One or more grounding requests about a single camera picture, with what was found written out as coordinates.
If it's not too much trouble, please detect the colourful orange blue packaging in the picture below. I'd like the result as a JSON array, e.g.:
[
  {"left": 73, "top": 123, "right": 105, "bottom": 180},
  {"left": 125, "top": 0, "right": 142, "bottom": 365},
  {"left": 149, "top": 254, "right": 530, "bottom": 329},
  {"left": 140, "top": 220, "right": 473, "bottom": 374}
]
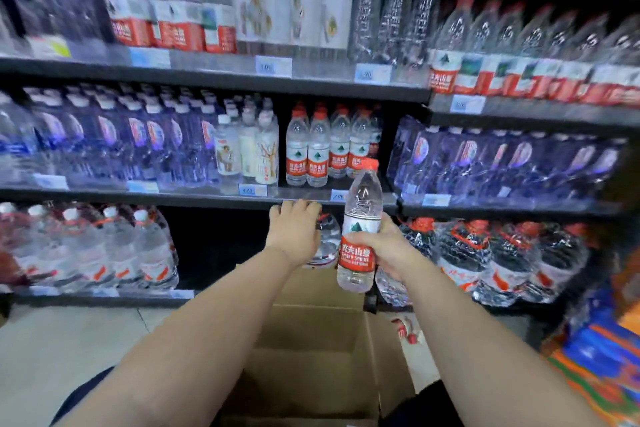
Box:
[{"left": 542, "top": 247, "right": 640, "bottom": 427}]

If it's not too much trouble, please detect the cluster of small red-cap bottles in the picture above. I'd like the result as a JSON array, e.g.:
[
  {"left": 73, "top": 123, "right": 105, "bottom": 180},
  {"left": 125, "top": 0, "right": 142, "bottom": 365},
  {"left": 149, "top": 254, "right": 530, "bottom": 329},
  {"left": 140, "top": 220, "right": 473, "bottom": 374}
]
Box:
[{"left": 285, "top": 103, "right": 384, "bottom": 188}]

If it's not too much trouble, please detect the person's right hand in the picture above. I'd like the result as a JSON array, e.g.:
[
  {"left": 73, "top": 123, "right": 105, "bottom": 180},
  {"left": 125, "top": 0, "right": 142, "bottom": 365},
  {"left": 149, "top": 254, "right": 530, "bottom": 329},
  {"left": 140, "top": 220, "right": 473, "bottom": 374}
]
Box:
[{"left": 356, "top": 212, "right": 429, "bottom": 284}]

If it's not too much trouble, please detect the open brown cardboard box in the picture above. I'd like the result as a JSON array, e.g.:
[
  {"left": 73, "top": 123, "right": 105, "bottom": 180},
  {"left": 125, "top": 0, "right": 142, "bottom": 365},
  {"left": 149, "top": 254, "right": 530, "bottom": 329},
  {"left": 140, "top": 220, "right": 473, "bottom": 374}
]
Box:
[{"left": 220, "top": 264, "right": 417, "bottom": 427}]

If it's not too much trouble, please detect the row of blue-tinted bottles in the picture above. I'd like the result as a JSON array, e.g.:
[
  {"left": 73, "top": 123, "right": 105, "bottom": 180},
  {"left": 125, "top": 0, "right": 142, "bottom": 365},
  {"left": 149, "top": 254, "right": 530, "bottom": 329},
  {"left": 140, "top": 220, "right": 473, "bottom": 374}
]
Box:
[
  {"left": 387, "top": 116, "right": 628, "bottom": 200},
  {"left": 0, "top": 85, "right": 222, "bottom": 188}
]

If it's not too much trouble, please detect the black shelving unit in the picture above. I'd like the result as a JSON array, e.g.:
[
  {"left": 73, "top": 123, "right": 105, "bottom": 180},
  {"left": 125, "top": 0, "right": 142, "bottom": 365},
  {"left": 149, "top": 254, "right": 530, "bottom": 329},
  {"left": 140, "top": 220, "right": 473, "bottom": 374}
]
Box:
[
  {"left": 0, "top": 0, "right": 436, "bottom": 312},
  {"left": 395, "top": 0, "right": 640, "bottom": 322}
]

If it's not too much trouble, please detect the cluster of small white-label bottles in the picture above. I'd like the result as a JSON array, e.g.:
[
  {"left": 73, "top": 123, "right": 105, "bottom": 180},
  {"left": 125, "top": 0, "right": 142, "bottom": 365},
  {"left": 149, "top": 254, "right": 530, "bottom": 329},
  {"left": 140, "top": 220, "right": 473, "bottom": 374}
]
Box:
[{"left": 215, "top": 97, "right": 280, "bottom": 194}]

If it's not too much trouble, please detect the small red white object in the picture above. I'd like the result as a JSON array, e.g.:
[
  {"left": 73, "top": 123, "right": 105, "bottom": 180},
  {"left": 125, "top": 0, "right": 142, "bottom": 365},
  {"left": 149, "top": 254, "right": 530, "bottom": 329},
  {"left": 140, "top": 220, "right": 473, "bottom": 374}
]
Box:
[{"left": 391, "top": 317, "right": 424, "bottom": 345}]

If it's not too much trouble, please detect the clear ribbed bottle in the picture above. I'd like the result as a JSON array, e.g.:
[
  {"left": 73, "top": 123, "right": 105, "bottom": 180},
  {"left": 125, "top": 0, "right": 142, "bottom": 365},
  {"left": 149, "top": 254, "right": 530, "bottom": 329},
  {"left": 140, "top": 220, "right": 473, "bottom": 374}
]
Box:
[
  {"left": 407, "top": 0, "right": 445, "bottom": 70},
  {"left": 350, "top": 0, "right": 384, "bottom": 65},
  {"left": 380, "top": 0, "right": 416, "bottom": 67}
]

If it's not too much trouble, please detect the person's right forearm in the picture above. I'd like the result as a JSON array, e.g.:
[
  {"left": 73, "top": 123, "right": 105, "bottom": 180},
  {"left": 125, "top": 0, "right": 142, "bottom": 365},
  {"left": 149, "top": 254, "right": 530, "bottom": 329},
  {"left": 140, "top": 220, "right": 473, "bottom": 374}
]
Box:
[{"left": 397, "top": 259, "right": 608, "bottom": 427}]

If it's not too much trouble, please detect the red-label water bottle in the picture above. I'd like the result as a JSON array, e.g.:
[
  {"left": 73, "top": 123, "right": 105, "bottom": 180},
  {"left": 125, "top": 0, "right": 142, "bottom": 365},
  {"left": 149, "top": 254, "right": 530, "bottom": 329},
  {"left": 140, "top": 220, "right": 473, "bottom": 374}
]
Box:
[{"left": 336, "top": 158, "right": 384, "bottom": 294}]

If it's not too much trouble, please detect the row of tall white-label bottles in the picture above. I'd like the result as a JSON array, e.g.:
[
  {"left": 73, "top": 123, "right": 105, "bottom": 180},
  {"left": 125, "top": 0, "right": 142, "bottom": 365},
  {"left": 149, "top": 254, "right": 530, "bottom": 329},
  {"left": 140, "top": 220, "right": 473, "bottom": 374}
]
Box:
[{"left": 231, "top": 0, "right": 355, "bottom": 58}]

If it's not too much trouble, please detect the row of white-cap water jugs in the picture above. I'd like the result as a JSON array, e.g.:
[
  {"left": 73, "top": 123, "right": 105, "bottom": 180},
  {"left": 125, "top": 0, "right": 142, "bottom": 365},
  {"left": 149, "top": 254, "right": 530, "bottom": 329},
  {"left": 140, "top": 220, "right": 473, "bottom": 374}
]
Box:
[{"left": 0, "top": 200, "right": 180, "bottom": 292}]

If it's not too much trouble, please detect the person's left hand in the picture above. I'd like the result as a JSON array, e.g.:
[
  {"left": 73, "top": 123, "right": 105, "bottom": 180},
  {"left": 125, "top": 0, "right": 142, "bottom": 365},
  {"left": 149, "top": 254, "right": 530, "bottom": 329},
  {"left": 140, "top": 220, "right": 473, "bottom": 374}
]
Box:
[{"left": 264, "top": 198, "right": 324, "bottom": 268}]

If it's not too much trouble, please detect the yellowish shelf price tag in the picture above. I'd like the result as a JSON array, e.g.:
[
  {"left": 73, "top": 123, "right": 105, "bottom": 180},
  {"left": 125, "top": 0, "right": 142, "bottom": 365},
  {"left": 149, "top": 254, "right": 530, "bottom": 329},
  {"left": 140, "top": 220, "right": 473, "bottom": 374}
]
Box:
[{"left": 27, "top": 36, "right": 71, "bottom": 60}]

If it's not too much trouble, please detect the row of red-cap mountain-print bottles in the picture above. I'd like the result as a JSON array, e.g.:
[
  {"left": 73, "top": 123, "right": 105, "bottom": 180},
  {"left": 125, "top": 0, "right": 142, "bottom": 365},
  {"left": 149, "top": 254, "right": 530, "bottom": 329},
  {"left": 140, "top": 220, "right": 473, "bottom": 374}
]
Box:
[{"left": 429, "top": 0, "right": 640, "bottom": 108}]

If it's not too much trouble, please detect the red-cap water jug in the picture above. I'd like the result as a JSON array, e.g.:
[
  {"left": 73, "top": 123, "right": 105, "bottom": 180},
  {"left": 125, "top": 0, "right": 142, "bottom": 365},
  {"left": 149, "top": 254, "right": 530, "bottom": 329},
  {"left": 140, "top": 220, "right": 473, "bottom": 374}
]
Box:
[
  {"left": 375, "top": 218, "right": 439, "bottom": 308},
  {"left": 472, "top": 223, "right": 544, "bottom": 308},
  {"left": 520, "top": 223, "right": 592, "bottom": 304},
  {"left": 305, "top": 213, "right": 342, "bottom": 269},
  {"left": 436, "top": 219, "right": 494, "bottom": 293}
]

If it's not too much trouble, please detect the person's left forearm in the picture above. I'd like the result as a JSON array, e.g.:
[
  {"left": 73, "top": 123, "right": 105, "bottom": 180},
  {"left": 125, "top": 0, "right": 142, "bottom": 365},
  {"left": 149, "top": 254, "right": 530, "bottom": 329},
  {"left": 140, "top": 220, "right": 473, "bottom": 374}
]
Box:
[{"left": 52, "top": 244, "right": 301, "bottom": 427}]

